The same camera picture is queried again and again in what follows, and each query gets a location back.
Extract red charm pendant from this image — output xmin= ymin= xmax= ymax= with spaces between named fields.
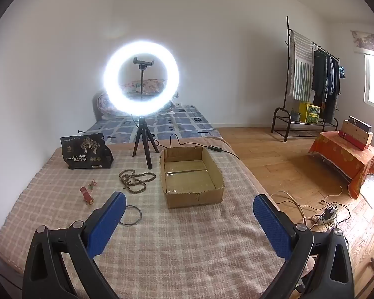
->
xmin=79 ymin=179 xmax=98 ymax=206

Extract black tripod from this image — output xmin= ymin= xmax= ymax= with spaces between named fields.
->
xmin=132 ymin=116 xmax=160 ymax=170

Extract black cord bracelet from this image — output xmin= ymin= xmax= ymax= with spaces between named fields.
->
xmin=118 ymin=205 xmax=143 ymax=225

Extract orange cloth covered table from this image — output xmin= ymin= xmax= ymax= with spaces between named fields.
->
xmin=308 ymin=131 xmax=374 ymax=199

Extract dark blue hanging garment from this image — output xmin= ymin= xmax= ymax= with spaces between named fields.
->
xmin=326 ymin=53 xmax=342 ymax=124

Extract dark long box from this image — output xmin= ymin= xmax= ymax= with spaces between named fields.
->
xmin=348 ymin=116 xmax=372 ymax=133

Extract black phone holder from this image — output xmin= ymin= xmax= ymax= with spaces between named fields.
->
xmin=133 ymin=57 xmax=154 ymax=100

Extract black printed snack bag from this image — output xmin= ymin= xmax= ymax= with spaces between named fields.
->
xmin=60 ymin=133 xmax=114 ymax=170

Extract black metal clothes rack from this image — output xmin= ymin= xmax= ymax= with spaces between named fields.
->
xmin=271 ymin=16 xmax=343 ymax=143

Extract white power strip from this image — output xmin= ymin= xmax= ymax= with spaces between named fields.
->
xmin=312 ymin=206 xmax=339 ymax=226

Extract yellow crate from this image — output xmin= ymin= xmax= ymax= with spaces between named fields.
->
xmin=298 ymin=101 xmax=321 ymax=123

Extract striped hanging towel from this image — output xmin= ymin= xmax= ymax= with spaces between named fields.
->
xmin=289 ymin=30 xmax=314 ymax=102

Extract dark green hanging coat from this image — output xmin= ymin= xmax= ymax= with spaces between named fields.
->
xmin=312 ymin=49 xmax=328 ymax=106

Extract black cable with switch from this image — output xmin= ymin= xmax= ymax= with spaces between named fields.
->
xmin=150 ymin=133 xmax=240 ymax=159

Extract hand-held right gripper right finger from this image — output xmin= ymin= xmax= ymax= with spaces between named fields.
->
xmin=252 ymin=194 xmax=355 ymax=299

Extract blue patterned mattress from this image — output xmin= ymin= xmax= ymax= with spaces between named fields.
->
xmin=83 ymin=104 xmax=223 ymax=145

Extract folded floral quilt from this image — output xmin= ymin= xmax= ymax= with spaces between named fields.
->
xmin=96 ymin=78 xmax=175 ymax=119

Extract pink plaid blanket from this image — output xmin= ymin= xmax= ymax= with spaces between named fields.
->
xmin=0 ymin=137 xmax=303 ymax=299

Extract patterned curtain valance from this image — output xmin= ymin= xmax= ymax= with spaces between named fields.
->
xmin=350 ymin=29 xmax=374 ymax=60

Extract cardboard box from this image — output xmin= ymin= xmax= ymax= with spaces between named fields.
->
xmin=160 ymin=146 xmax=225 ymax=209

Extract brown wooden bead necklace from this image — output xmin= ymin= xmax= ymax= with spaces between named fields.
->
xmin=119 ymin=169 xmax=157 ymax=194

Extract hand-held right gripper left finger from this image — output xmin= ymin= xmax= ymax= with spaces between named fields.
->
xmin=22 ymin=191 xmax=127 ymax=299

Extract red flat box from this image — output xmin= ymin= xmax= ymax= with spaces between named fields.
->
xmin=338 ymin=130 xmax=370 ymax=150

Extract white ring light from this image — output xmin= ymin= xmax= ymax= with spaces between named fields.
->
xmin=103 ymin=39 xmax=185 ymax=116

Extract stacked boxes on table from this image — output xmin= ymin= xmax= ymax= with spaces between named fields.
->
xmin=341 ymin=120 xmax=374 ymax=145

